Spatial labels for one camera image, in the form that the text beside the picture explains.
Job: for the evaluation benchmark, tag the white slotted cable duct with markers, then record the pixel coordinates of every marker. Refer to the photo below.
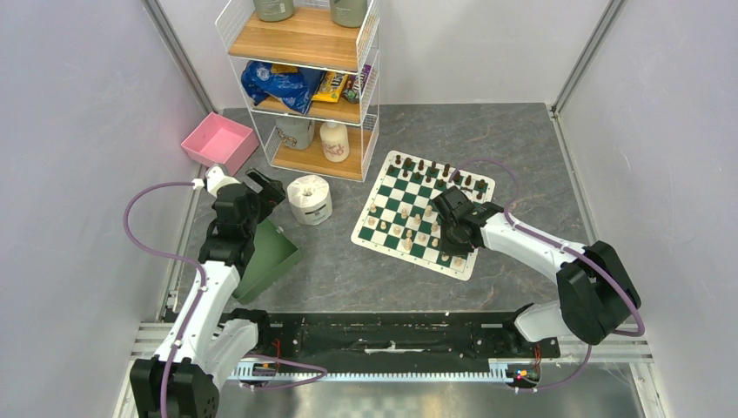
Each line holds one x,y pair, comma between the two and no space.
254,373

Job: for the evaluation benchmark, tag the grey-green jar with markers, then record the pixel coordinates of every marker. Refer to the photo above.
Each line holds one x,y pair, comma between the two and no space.
273,10
348,13

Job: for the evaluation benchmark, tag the cream bottle pink lettering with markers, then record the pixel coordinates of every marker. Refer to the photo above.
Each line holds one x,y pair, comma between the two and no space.
334,141

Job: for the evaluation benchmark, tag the grey patterned mug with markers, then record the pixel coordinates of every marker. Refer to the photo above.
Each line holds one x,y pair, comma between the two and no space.
295,133

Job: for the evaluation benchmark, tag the pink plastic bin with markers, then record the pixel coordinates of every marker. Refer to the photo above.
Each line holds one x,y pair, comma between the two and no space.
220,140

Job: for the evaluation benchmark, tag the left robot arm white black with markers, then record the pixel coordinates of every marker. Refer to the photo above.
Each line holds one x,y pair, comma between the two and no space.
189,368

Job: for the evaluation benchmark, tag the white wire wooden shelf rack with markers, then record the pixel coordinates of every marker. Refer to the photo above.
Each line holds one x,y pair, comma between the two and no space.
312,40

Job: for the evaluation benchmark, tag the green plastic bin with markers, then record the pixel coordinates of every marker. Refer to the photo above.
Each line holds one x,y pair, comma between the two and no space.
274,256

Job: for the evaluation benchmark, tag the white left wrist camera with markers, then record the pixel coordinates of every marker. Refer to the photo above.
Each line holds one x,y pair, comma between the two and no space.
215,180

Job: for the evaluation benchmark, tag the grey-green jar right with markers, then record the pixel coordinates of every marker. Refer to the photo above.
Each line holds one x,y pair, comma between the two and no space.
348,13

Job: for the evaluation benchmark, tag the blue snack bag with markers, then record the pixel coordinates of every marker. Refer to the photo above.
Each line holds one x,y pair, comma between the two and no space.
292,86

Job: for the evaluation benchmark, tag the yellow candy bag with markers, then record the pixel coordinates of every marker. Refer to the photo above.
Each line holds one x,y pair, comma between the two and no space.
330,87

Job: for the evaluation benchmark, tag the purple snack packet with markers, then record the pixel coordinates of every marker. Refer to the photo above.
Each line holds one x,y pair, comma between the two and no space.
355,85

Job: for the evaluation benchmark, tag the grey-green jar left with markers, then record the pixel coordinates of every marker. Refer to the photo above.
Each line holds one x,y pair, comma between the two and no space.
273,10

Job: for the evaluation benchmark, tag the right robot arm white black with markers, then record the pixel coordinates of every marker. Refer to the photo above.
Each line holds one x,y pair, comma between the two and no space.
595,292

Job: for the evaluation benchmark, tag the green white chess board mat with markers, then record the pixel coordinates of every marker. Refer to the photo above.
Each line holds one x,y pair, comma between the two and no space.
400,220

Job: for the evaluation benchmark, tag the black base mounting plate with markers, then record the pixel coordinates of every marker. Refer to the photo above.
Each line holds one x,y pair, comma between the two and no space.
391,343

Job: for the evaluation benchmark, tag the white wrapped paper roll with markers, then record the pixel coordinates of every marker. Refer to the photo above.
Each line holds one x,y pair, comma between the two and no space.
310,199

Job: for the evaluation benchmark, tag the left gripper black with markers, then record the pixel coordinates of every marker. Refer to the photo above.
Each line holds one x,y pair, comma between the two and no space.
270,195

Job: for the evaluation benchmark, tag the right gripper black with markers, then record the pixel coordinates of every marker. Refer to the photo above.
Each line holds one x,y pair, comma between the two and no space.
451,248

